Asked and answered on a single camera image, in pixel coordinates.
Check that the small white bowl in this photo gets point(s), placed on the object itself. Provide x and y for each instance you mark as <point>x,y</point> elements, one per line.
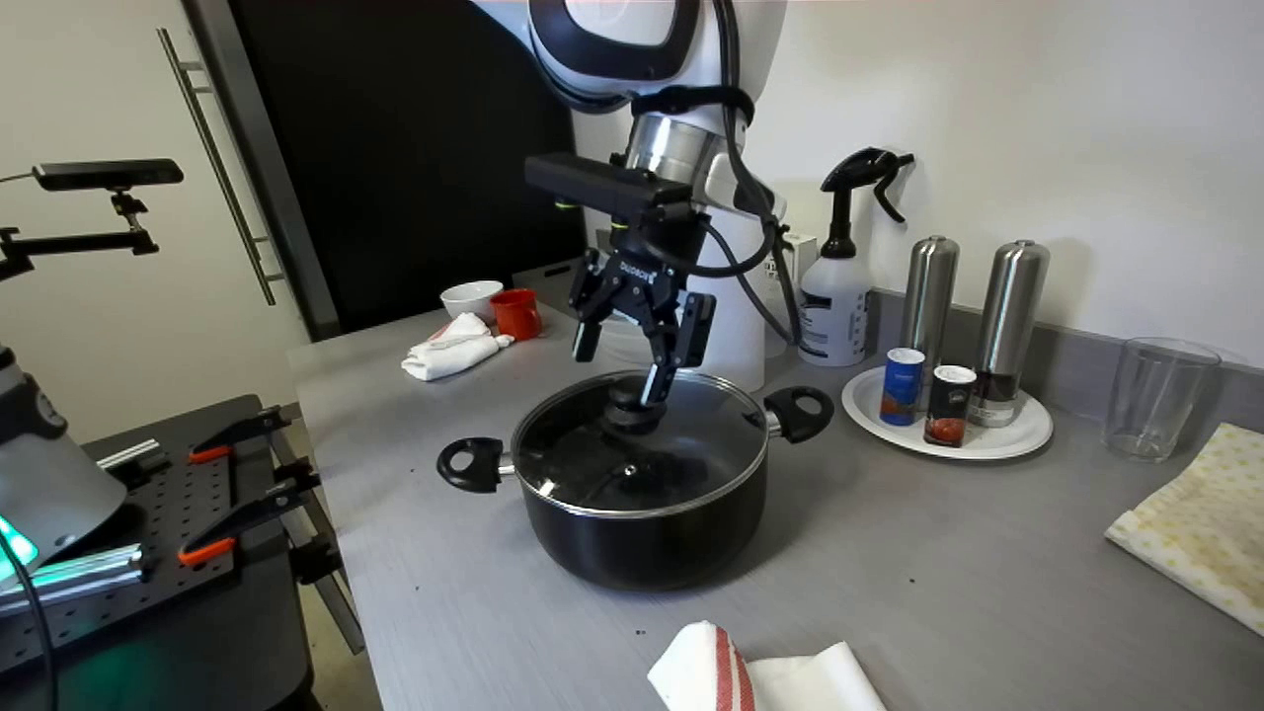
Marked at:
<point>472,298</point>

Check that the stainless steel grinder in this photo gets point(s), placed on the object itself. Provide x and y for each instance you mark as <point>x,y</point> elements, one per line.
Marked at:
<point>1014,309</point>
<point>931,298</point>

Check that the black cooking pot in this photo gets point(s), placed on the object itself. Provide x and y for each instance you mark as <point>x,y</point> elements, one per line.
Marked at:
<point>635,545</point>

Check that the dark red spice jar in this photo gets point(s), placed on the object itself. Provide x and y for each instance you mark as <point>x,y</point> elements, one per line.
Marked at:
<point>951,409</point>

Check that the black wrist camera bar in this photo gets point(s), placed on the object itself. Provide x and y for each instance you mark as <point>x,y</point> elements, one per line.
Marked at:
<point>606,183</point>

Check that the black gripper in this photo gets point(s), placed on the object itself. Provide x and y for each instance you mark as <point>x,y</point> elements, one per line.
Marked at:
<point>651,253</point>

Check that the clear drinking glass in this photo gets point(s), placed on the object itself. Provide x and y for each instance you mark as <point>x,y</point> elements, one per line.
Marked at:
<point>1159,399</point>

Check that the glass lid with black knob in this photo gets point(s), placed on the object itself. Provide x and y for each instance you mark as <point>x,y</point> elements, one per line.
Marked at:
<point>697,457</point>

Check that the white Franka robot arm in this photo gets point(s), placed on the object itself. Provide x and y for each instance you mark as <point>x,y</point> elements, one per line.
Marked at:
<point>635,51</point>

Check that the white label tag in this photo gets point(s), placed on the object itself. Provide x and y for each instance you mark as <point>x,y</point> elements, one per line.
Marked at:
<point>127,457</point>

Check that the silver metal bar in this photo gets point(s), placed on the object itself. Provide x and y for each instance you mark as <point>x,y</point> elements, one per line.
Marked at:
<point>79,575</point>

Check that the white paper towel roll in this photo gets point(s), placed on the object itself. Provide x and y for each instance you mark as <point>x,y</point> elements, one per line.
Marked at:
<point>735,362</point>

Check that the red cup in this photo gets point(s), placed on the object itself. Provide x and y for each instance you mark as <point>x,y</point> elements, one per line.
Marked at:
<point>514,317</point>

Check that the black perforated mounting board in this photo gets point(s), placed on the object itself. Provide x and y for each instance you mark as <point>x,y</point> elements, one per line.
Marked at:
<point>173,508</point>

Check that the black bar camera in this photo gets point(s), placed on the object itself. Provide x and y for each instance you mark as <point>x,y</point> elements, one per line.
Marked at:
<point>103,176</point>

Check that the blue spice jar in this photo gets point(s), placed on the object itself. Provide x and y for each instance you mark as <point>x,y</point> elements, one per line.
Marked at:
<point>902,388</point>

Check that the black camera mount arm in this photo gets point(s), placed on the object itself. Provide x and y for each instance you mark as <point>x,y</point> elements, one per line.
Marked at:
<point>79,244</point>

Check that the spray bottle with black trigger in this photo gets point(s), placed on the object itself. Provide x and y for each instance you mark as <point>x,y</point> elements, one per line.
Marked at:
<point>830,309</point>

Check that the white cloth with red stripes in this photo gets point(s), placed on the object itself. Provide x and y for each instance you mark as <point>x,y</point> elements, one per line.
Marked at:
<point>697,677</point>

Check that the white round plate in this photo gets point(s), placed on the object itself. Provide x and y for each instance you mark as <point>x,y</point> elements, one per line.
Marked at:
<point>1014,438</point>

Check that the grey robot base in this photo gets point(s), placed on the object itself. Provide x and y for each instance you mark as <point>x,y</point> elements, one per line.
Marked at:
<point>44,487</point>

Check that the crumpled white cloth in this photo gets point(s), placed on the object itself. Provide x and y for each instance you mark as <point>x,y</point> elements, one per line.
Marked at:
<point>449,354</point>

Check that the beige cloth mat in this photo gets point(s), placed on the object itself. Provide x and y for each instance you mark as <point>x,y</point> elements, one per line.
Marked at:
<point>1212,527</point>

